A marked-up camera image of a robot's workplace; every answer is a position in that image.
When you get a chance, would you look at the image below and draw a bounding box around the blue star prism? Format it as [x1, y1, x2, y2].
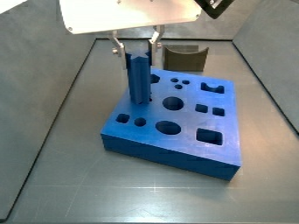
[124, 49, 153, 105]

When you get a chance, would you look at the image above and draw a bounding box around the black angled fixture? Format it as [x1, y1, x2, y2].
[163, 45, 209, 72]

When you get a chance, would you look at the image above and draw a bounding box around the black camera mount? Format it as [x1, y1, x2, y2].
[193, 0, 235, 19]

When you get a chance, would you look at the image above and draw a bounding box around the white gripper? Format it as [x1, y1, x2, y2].
[60, 0, 201, 68]

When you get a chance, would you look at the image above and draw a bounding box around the blue shape-sorter block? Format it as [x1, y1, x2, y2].
[100, 68, 241, 180]

